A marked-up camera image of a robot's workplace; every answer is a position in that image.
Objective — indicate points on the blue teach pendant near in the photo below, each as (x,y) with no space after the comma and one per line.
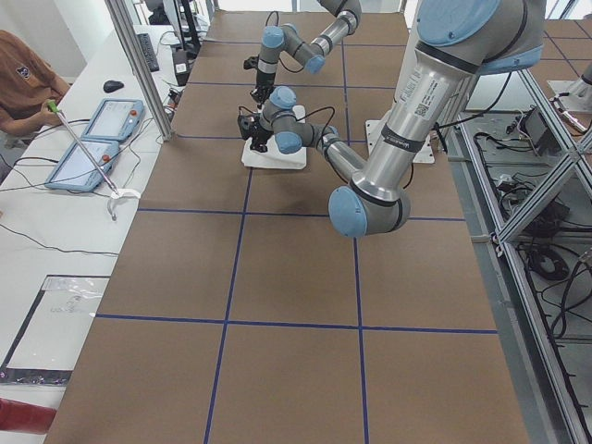
(75,172)

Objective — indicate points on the white curved plastic hook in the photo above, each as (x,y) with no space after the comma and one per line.
(118,195)

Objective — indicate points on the black keyboard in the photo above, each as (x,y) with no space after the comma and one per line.
(148,52)

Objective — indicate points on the red cylinder object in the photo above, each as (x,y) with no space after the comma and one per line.
(22,417)

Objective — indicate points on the clear plastic sheet bag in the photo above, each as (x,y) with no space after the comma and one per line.
(49,341)

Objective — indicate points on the person in brown shirt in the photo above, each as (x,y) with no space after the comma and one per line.
(28,84)

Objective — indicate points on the white long-sleeve printed shirt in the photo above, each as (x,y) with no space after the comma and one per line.
(277,157)

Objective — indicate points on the aluminium frame post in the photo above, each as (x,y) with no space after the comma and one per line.
(126,34)

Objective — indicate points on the metal rod with green tip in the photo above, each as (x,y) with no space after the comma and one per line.
(51,105)

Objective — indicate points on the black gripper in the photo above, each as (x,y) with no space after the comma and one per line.
(264,82)
(260,136)

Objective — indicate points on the blue teach pendant far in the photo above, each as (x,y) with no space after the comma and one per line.
(114,120)

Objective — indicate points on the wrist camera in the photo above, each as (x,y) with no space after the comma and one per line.
(248,122)
(251,62)

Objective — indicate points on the blue teach pendant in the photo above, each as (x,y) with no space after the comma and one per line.
(75,172)
(114,120)

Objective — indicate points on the black computer mouse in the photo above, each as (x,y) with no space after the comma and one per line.
(111,86)

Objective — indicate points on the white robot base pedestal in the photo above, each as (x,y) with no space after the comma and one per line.
(373,131)

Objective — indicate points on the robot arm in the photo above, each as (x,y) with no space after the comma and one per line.
(456,40)
(311,56)

